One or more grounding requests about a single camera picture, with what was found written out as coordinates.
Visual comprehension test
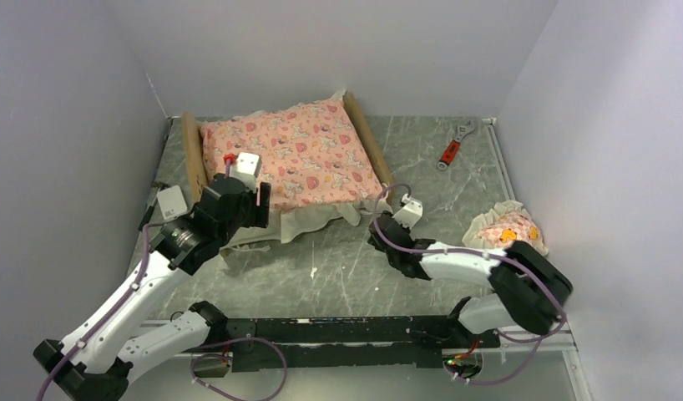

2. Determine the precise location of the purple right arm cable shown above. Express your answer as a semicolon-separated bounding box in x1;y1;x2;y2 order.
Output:
372;183;569;388

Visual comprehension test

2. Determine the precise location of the aluminium rail at table edge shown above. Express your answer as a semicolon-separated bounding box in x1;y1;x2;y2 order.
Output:
482;118;516;201

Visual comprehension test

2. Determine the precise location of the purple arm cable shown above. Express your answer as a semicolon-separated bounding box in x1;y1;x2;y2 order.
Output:
372;183;569;388
34;223;290;401

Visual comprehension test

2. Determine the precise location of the pink checkered duck pillow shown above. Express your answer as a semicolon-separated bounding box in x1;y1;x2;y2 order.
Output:
462;200;549;256

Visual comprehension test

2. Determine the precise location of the red handled adjustable wrench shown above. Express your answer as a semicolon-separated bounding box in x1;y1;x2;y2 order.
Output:
437;122;477;170

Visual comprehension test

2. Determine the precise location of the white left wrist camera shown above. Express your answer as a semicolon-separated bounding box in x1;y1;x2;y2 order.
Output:
224;152;262;192

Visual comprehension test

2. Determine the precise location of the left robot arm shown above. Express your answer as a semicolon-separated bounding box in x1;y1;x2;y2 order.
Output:
33;173;271;400

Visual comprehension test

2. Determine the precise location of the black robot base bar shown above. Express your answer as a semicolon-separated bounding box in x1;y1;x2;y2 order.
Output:
188;315;500;373

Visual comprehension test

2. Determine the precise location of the white small box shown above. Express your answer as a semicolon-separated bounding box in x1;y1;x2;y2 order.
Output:
156;185;188;221

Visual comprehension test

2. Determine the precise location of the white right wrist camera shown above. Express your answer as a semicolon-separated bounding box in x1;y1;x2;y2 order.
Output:
393;194;423;230

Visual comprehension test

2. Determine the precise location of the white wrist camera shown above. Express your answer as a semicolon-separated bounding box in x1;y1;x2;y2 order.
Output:
393;194;423;230
224;152;262;192

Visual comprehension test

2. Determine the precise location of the wooden pet bed frame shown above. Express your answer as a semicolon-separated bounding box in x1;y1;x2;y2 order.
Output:
180;90;396;261

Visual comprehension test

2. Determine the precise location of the pink unicorn print mattress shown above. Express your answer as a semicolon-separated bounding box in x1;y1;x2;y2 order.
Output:
200;90;393;253

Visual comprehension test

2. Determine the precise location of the black marker pen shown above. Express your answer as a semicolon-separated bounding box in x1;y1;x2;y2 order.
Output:
138;181;169;231

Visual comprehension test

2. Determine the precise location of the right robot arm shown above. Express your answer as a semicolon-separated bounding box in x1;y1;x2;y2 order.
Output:
368;212;573;347

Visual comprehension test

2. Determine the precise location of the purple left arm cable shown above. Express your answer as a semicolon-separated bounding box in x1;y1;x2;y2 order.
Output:
34;223;290;401

